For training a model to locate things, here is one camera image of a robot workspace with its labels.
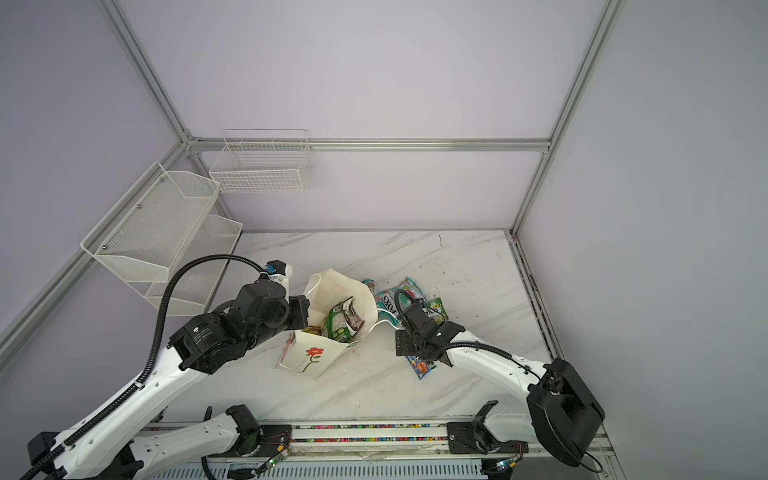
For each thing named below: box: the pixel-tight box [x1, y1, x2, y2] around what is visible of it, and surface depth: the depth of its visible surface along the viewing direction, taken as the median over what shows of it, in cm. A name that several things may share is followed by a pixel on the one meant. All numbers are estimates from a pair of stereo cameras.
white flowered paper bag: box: [346, 274, 378, 348], surface depth 79 cm
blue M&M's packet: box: [406, 355, 437, 380], surface depth 86 cm
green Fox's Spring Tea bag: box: [321, 302, 352, 342], surface depth 83 cm
